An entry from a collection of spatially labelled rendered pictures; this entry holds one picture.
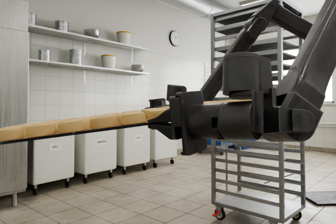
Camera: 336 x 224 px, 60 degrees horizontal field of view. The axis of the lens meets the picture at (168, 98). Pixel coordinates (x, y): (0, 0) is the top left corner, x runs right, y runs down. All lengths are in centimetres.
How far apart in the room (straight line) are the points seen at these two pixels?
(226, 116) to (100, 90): 436
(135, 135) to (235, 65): 395
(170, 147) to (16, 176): 255
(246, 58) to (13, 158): 291
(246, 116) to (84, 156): 352
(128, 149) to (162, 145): 71
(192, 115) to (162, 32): 545
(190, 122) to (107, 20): 461
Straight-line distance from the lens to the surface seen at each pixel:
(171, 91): 101
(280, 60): 236
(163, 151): 482
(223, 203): 270
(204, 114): 45
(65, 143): 370
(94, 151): 393
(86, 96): 461
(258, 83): 44
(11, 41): 321
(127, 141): 425
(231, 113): 43
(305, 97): 48
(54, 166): 367
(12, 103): 315
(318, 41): 53
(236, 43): 106
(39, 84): 426
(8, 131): 58
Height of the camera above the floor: 99
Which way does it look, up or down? 2 degrees up
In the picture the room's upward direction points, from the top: straight up
